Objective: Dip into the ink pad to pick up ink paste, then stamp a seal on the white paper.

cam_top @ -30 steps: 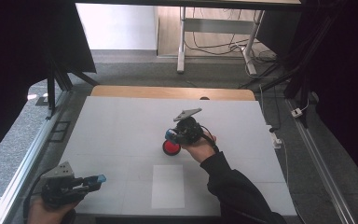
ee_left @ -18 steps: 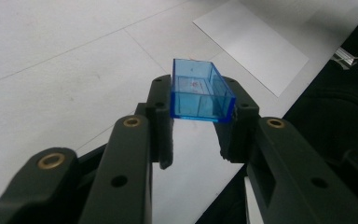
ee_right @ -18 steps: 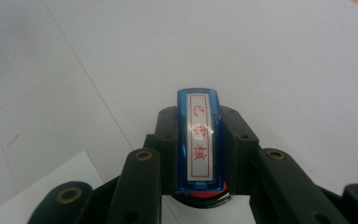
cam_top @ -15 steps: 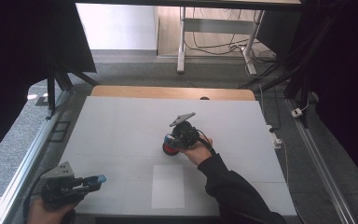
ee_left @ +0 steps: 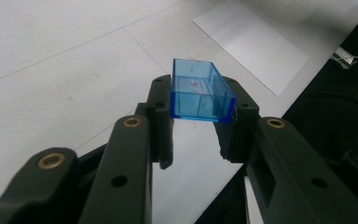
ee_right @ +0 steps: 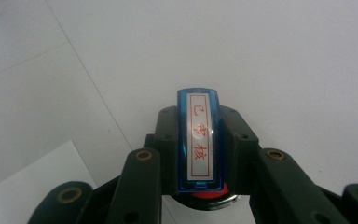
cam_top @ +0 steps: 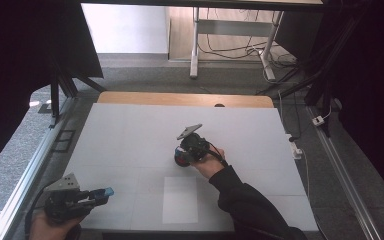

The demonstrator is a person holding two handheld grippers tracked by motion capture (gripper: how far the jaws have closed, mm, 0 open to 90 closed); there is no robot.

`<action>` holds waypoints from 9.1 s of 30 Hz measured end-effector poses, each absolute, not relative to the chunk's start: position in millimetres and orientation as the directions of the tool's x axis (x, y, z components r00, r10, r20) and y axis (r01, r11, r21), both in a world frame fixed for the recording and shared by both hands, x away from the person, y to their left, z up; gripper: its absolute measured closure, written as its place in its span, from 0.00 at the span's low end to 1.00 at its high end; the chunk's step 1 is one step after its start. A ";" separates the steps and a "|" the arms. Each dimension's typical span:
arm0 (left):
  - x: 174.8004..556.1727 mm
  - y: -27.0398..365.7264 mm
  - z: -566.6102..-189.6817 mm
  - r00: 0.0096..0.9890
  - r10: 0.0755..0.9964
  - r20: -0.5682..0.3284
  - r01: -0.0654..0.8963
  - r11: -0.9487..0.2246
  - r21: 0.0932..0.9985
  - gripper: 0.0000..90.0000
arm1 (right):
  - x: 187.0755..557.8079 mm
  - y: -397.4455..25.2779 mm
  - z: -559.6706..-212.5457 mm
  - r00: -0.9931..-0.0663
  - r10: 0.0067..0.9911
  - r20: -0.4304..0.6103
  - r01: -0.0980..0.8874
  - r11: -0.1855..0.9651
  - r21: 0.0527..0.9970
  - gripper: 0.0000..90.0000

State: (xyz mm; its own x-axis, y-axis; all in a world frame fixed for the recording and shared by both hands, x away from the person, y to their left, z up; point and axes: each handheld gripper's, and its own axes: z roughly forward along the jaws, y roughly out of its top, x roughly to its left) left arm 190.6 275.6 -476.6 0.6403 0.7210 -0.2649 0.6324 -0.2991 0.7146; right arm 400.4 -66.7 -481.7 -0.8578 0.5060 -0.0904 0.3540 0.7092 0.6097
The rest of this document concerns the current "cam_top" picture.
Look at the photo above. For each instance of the small white adapter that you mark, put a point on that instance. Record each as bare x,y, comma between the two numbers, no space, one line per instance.
318,120

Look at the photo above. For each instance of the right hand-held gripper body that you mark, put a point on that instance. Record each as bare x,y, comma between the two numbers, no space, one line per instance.
196,146

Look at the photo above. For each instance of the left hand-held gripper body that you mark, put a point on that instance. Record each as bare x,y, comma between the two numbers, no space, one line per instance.
63,203

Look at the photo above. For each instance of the person's left hand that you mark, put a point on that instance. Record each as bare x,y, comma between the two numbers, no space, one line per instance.
46,230

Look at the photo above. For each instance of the white paper sheet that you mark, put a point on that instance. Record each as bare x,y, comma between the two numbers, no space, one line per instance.
180,200

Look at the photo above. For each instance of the white table cover board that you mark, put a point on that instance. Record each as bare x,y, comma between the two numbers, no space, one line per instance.
130,140

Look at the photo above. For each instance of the white power strip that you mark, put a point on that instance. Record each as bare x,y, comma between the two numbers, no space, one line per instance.
295,146

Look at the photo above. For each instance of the black table grommet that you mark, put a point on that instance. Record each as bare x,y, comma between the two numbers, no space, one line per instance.
219,105

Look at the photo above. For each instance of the person's right hand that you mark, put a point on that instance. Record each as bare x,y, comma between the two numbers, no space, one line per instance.
210,165

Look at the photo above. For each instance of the black curtain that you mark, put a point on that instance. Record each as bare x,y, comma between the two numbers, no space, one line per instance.
373,83
20,66

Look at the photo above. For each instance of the aluminium rail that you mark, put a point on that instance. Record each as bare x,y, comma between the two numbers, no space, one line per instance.
30,173
343,180

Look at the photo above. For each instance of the black metal stand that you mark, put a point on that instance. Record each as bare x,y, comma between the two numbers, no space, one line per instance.
55,96
323,83

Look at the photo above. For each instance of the blue stamp cap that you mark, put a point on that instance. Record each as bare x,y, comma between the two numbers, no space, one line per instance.
109,192

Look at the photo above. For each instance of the wooden table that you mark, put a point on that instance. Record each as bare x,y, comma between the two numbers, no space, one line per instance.
166,99

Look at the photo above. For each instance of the white desk frame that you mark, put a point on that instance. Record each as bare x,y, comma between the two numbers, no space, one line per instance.
233,27

